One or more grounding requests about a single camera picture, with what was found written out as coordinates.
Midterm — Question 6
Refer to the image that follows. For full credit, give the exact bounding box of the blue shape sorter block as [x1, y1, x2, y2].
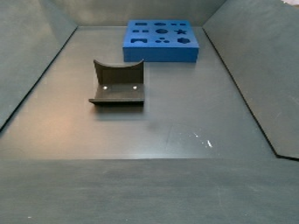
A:
[123, 20, 201, 62]

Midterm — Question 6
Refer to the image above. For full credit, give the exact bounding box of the black curved holder bracket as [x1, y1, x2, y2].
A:
[89, 60, 146, 105]

